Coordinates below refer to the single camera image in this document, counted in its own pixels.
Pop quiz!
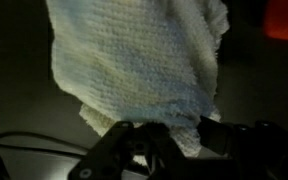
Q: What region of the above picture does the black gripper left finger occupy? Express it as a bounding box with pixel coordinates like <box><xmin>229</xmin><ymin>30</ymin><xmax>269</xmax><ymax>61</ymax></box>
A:
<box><xmin>67</xmin><ymin>120</ymin><xmax>136</xmax><ymax>180</ymax></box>

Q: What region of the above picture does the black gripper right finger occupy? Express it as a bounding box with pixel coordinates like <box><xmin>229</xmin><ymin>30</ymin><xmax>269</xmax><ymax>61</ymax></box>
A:
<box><xmin>196</xmin><ymin>115</ymin><xmax>288</xmax><ymax>180</ymax></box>

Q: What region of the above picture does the white terry cloth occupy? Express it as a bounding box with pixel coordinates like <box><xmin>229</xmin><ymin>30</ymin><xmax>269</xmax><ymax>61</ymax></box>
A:
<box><xmin>45</xmin><ymin>0</ymin><xmax>231</xmax><ymax>167</ymax></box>

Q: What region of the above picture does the red ball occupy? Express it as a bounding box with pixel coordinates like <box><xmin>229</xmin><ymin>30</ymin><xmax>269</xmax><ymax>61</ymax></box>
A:
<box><xmin>263</xmin><ymin>0</ymin><xmax>288</xmax><ymax>42</ymax></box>

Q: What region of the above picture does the black cable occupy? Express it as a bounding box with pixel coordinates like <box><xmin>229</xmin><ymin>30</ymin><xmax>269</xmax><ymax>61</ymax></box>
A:
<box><xmin>0</xmin><ymin>131</ymin><xmax>89</xmax><ymax>158</ymax></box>

